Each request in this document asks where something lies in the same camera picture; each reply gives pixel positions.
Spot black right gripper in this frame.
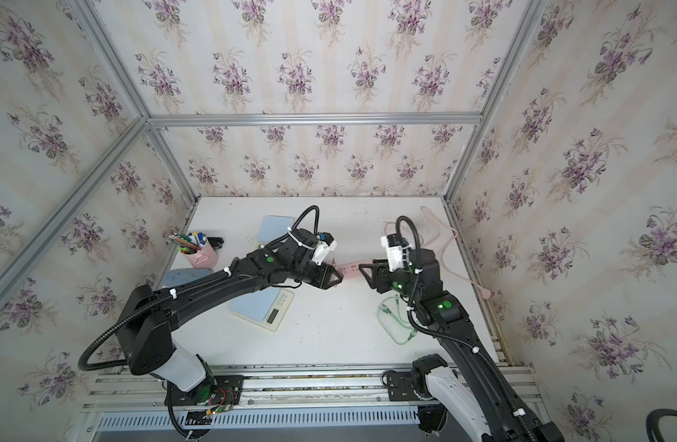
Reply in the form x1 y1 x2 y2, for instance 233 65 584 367
362 256 427 304

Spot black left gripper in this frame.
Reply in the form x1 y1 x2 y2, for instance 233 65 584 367
291 262 347 290

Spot pink power strip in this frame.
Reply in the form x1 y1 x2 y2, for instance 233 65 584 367
340 262 362 280

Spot green charging cable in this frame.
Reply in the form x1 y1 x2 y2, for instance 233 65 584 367
376 295 422 346

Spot cream blue front electronic scale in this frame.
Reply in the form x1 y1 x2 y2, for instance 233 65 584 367
230 287 294 332

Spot cream blue electronic scale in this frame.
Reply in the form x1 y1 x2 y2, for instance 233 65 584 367
257 215 294 244
230 287 294 332

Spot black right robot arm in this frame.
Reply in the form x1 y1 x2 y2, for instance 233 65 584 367
359 215 564 441

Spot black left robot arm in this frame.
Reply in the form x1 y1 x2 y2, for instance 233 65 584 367
78 223 343 403

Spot black stapler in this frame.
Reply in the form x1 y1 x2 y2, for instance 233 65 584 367
206 237 224 250

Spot pink pen holder cup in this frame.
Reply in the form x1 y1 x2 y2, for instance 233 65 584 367
187 242 219 270

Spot coloured pens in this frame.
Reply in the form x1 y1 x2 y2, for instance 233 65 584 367
166 232 207 255

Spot black chair part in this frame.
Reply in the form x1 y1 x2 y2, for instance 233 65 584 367
645 408 677 442

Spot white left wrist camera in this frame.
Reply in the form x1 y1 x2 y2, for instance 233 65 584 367
312 232 338 265

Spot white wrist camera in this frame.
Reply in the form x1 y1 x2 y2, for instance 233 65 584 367
312 232 338 265
381 233 411 272

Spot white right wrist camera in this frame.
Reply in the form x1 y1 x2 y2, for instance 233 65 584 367
381 233 411 272

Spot aluminium mounting rail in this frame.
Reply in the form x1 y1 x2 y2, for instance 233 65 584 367
80 363 544 413

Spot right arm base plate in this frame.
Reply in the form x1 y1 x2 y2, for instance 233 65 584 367
381 368 436 403

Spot pink power strip cord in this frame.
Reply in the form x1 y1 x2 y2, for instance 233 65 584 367
381 205 493 300

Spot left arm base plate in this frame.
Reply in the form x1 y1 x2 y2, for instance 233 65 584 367
164 375 245 410

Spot aluminium enclosure frame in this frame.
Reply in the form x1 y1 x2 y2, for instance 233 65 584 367
0 1 548 309

